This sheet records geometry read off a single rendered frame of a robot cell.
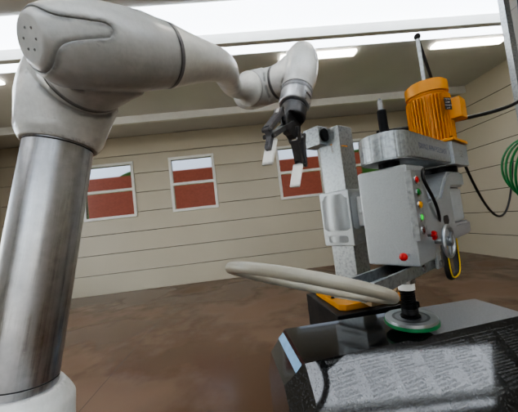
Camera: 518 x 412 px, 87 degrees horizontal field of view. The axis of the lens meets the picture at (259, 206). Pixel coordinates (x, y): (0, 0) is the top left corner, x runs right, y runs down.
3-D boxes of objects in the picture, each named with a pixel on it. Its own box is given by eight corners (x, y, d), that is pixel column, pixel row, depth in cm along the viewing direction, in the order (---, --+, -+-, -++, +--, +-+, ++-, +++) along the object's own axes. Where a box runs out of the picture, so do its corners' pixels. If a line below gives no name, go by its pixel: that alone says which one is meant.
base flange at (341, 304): (314, 293, 229) (314, 288, 230) (367, 284, 238) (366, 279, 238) (341, 311, 181) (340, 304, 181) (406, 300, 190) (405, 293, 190)
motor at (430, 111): (418, 155, 188) (409, 99, 190) (474, 142, 164) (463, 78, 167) (401, 152, 170) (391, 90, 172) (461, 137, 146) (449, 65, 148)
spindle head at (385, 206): (402, 257, 148) (390, 175, 150) (449, 257, 131) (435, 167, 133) (369, 270, 124) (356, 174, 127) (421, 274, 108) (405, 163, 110)
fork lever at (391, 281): (404, 265, 145) (403, 255, 145) (446, 267, 130) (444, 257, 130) (325, 296, 100) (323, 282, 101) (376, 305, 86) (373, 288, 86)
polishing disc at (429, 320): (443, 330, 107) (443, 327, 107) (384, 327, 116) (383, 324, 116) (435, 311, 126) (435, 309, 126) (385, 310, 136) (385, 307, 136)
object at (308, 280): (298, 290, 113) (299, 283, 114) (430, 312, 76) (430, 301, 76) (194, 266, 85) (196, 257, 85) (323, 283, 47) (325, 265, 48)
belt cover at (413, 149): (426, 179, 188) (421, 155, 189) (471, 171, 169) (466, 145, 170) (350, 176, 126) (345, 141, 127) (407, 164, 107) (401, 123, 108)
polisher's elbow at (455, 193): (422, 224, 166) (418, 192, 167) (431, 221, 179) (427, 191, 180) (461, 221, 152) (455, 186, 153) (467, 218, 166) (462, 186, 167)
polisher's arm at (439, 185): (436, 249, 179) (426, 176, 182) (480, 249, 162) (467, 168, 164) (385, 273, 132) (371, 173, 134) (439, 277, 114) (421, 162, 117)
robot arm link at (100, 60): (168, -7, 40) (125, 34, 48) (11, -61, 26) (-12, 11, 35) (194, 86, 42) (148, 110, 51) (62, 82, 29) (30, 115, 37)
